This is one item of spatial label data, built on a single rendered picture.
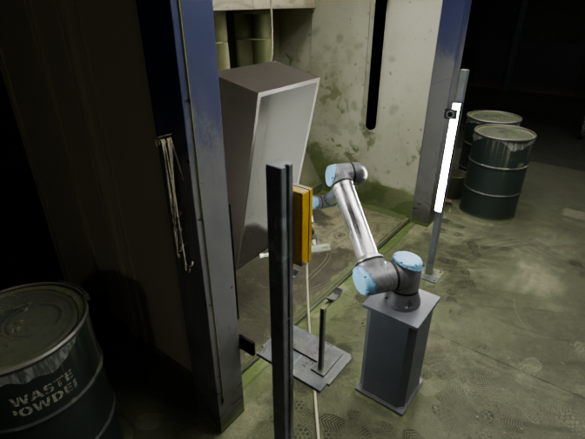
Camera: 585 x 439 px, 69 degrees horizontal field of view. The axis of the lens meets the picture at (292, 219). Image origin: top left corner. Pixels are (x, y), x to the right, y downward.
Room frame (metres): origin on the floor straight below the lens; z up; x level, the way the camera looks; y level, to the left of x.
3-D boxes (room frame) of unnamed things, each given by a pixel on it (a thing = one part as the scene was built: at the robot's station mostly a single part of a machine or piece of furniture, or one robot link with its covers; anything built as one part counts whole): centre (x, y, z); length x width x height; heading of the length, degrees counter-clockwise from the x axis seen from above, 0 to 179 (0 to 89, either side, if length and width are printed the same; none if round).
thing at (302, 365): (1.26, -0.05, 0.78); 0.31 x 0.23 x 0.01; 53
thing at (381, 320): (1.79, -0.58, 0.32); 0.31 x 0.31 x 0.64; 53
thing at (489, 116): (4.76, -2.28, 0.86); 0.54 x 0.54 x 0.01
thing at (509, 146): (4.13, -2.11, 0.44); 0.59 x 0.58 x 0.89; 157
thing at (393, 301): (1.79, -0.58, 0.69); 0.19 x 0.19 x 0.10
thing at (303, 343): (1.27, -0.06, 0.95); 0.26 x 0.15 x 0.32; 53
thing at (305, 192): (1.19, 0.00, 1.42); 0.12 x 0.06 x 0.26; 53
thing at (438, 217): (2.94, -1.14, 0.82); 0.05 x 0.05 x 1.64; 53
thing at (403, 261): (1.78, -0.57, 0.83); 0.17 x 0.15 x 0.18; 109
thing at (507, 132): (4.13, -2.11, 0.86); 0.54 x 0.54 x 0.01
